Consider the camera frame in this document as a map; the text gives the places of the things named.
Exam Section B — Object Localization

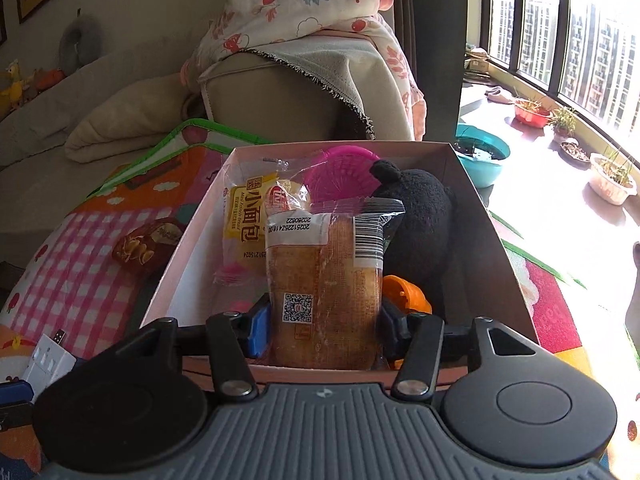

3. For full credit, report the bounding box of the pink plastic basket scoop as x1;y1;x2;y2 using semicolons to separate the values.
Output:
304;144;382;207

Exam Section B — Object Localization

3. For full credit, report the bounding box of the clear bread loaf packet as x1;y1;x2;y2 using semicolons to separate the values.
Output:
262;197;407;372

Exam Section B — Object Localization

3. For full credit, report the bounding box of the white plant pot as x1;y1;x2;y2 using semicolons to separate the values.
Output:
588;151;637;207

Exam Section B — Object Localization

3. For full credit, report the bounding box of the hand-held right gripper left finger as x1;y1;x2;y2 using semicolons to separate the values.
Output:
85;294;273;404

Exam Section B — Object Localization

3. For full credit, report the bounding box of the dark shallow dish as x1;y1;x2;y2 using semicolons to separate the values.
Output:
559;140;592;164

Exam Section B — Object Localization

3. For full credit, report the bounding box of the red plant pot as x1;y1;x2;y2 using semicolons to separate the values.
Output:
513;96;552;129

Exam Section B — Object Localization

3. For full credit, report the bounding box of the yellow label bread packet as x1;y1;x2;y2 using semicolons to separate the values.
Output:
214;157;302;287

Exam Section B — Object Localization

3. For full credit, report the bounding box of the black framed window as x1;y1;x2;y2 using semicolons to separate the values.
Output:
467;0;640;157

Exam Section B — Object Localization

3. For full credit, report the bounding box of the black plush toy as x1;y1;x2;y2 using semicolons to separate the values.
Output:
370;159;459;322

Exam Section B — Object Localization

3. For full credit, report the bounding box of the floral printed blanket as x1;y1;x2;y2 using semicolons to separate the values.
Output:
181;0;429;142

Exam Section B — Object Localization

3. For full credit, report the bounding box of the small potted plant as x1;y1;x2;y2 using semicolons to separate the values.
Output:
549;106;579;144

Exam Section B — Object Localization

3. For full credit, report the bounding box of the dark curtain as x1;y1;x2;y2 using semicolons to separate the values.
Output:
390;0;469;142

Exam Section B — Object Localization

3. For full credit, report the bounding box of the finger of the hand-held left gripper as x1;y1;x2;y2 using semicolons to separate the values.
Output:
0;381;37;432

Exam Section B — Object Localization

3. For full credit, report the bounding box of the grey fringed cloth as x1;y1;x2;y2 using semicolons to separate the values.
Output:
244;35;407;142

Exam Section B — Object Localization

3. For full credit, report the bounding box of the orange plastic toy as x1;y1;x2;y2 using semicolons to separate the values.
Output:
381;274;434;372

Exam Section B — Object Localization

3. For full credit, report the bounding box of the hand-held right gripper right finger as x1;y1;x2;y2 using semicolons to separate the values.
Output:
381;303;552;404

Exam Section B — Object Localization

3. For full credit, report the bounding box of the grey neck pillow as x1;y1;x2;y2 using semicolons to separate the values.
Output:
56;9;104;67

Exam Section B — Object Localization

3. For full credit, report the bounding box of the brown snack packet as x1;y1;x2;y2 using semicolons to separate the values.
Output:
111;219;187;274

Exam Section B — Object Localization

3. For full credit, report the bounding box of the pink slipper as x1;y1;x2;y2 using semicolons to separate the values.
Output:
484;85;514;106

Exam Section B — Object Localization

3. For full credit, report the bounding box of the teal plastic basin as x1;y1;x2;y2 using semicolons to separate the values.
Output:
454;123;512;189

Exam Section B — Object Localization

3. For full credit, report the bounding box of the beige sofa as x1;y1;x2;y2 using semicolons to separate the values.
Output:
0;35;417;281

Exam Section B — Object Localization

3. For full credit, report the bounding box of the yellow duck plush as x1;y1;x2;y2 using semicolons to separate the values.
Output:
0;58;32;112

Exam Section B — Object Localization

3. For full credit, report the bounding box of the white power adapter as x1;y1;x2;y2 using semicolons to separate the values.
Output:
19;329;79;397

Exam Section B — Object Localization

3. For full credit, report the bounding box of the orange plush toy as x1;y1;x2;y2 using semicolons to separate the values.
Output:
36;67;67;89

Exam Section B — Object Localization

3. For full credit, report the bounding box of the pink cardboard box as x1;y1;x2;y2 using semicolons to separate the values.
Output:
140;141;542;397

